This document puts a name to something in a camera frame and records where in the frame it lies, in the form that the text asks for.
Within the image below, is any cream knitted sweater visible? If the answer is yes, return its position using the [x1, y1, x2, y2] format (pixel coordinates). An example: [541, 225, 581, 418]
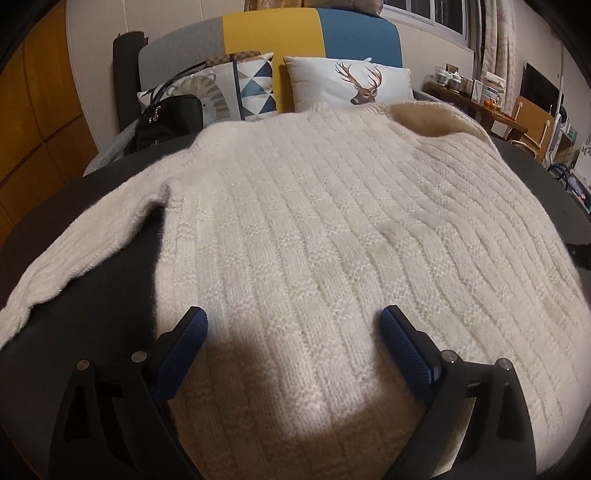
[1, 102, 590, 479]

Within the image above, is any wooden chair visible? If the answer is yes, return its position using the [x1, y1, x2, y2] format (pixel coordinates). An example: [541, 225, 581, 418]
[505, 96, 554, 163]

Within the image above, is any wooden side table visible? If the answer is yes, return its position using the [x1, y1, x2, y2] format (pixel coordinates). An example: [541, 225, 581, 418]
[421, 81, 529, 139]

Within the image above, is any black television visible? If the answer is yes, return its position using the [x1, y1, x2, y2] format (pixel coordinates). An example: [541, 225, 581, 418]
[520, 63, 564, 116]

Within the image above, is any patterned beige curtain right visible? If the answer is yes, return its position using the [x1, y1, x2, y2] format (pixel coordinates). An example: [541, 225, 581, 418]
[481, 0, 517, 113]

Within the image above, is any wooden wardrobe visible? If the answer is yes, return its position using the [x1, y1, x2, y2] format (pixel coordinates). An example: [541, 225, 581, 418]
[1, 1, 97, 241]

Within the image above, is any white deer print pillow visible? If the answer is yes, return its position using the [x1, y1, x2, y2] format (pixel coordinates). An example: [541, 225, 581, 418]
[283, 57, 415, 112]

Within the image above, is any black handbag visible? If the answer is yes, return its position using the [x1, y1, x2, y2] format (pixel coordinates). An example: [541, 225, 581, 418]
[124, 95, 204, 155]

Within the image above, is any geometric triangle print pillow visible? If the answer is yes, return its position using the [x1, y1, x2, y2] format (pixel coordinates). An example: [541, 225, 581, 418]
[136, 51, 279, 123]

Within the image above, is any grey yellow blue armchair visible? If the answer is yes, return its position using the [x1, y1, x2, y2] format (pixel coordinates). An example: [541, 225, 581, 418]
[66, 4, 409, 173]

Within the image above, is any window with white frame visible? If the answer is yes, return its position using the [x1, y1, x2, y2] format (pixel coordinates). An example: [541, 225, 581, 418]
[381, 0, 469, 46]

